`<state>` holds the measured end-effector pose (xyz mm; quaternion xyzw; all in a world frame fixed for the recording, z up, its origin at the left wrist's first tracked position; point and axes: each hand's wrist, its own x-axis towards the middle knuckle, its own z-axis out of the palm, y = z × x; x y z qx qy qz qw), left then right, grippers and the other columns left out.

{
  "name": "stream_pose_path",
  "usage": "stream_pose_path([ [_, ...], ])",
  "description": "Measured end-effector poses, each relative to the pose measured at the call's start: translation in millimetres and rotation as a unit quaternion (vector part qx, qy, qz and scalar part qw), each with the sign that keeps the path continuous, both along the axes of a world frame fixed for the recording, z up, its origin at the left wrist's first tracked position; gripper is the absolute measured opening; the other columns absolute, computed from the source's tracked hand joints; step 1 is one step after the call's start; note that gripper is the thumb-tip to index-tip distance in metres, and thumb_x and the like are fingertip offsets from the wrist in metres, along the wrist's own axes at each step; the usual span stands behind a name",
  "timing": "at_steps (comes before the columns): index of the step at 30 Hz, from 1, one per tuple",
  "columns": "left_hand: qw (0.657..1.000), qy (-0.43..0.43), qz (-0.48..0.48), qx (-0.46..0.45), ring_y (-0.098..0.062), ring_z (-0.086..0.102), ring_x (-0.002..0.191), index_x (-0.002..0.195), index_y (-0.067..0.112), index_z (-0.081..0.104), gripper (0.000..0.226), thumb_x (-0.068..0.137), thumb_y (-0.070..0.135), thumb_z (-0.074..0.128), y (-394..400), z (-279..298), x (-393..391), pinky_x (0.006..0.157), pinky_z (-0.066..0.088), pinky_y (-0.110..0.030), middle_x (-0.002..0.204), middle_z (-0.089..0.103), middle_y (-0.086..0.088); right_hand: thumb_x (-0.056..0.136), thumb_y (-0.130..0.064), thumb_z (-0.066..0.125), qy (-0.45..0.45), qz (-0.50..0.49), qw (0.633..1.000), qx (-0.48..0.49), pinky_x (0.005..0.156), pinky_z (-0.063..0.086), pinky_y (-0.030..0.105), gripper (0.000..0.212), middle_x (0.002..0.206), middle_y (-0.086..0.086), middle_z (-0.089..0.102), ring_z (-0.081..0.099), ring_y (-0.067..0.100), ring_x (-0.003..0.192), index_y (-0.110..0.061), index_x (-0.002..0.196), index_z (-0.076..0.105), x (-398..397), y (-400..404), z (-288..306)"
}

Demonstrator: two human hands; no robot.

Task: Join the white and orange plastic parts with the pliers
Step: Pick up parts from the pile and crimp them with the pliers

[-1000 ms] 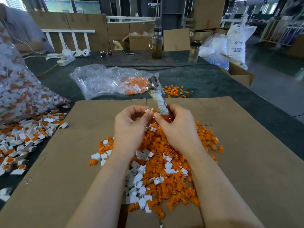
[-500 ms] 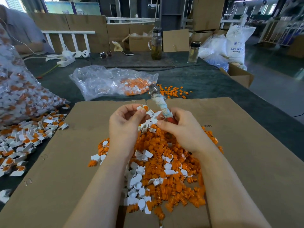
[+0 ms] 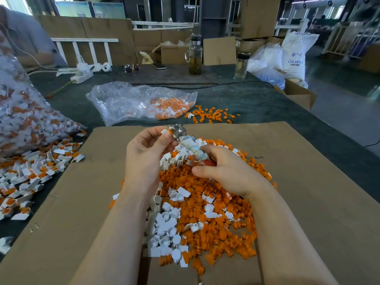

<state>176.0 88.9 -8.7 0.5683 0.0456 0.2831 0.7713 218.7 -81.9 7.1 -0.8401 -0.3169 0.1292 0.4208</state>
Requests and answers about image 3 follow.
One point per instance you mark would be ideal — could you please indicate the person's left hand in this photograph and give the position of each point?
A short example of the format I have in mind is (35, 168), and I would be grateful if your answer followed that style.
(142, 169)

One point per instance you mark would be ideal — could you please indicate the person's right hand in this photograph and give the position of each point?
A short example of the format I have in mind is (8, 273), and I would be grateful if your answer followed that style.
(231, 172)

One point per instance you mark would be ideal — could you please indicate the orange white plastic piece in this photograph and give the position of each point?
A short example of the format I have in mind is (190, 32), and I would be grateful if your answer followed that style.
(167, 133)

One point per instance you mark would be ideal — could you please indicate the pile of orange and white parts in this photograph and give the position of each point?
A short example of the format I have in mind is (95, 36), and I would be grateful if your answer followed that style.
(202, 222)

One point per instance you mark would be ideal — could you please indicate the pile of assembled white-orange parts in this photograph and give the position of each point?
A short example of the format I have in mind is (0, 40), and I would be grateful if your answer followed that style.
(29, 175)

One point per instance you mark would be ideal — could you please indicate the person's right forearm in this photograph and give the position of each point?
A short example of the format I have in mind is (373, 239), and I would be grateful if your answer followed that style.
(291, 246)

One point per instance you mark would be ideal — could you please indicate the scatter of orange offcuts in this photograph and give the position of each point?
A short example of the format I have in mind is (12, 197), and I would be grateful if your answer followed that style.
(212, 114)

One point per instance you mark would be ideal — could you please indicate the small clear plastic bag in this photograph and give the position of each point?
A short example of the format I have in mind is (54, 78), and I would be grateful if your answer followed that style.
(122, 102)

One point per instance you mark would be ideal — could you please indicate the brown cardboard sheet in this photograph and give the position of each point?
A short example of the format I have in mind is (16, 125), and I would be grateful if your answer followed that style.
(65, 204)
(326, 187)

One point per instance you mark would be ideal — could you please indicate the open brown cardboard box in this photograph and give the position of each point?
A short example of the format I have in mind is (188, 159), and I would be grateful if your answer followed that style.
(298, 96)

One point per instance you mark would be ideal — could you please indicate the black phone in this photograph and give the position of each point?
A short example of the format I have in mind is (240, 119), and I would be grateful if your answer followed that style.
(159, 66)

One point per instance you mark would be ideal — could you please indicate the glass bottle with black lid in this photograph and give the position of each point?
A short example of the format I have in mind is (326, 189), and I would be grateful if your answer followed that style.
(241, 67)

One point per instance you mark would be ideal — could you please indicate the clear blue plastic bag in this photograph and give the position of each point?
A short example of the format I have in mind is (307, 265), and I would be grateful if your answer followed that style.
(267, 67)

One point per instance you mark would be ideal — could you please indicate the white power strip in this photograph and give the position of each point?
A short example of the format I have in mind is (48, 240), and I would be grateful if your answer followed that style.
(82, 76)

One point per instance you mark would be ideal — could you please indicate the open cardboard box with paper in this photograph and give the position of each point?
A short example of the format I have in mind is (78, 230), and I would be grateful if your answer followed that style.
(173, 54)

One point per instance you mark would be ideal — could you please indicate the glass tea jar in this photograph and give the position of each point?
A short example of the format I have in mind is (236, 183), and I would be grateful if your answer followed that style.
(194, 59)

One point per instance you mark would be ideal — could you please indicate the flat brown cardboard panel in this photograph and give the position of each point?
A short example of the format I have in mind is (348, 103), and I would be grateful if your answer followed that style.
(219, 50)

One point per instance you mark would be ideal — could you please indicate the large clear bag of seals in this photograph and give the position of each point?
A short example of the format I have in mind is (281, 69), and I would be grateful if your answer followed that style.
(27, 115)

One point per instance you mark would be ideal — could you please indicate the row of upright cardboard sheets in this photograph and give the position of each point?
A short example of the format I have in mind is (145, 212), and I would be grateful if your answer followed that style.
(124, 33)

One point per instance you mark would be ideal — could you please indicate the white woven sack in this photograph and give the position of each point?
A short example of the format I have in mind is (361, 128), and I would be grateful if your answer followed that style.
(300, 53)

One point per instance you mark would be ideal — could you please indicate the dark steel pillar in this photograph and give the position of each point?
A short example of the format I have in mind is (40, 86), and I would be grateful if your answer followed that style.
(215, 16)

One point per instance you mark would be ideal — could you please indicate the tall brown cardboard box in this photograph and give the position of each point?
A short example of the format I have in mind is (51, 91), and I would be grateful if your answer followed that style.
(261, 16)

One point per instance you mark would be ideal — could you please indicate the white metal rack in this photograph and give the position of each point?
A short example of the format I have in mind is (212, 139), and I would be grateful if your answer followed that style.
(347, 41)

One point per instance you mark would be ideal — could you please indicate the white railing frame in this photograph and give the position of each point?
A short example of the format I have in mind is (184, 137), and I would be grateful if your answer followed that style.
(84, 40)

